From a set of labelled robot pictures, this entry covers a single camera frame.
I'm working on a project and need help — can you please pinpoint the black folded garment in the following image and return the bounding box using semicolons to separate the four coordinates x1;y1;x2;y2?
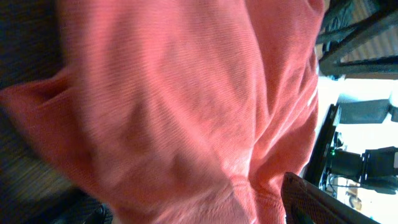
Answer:
1;0;63;89

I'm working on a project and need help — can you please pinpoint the black metal frame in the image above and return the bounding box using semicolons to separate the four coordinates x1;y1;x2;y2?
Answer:
317;0;397;76

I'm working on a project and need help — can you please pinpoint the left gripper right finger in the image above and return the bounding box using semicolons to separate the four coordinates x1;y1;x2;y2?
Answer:
280;172;377;224

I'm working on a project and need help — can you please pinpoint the dark background equipment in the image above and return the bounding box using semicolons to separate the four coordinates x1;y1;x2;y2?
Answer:
303;99;397;197

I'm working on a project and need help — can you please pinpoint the red t-shirt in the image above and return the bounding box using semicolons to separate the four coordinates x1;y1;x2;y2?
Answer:
1;0;324;223

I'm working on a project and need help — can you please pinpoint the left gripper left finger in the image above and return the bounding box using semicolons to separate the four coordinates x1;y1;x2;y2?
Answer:
50;204;113;224

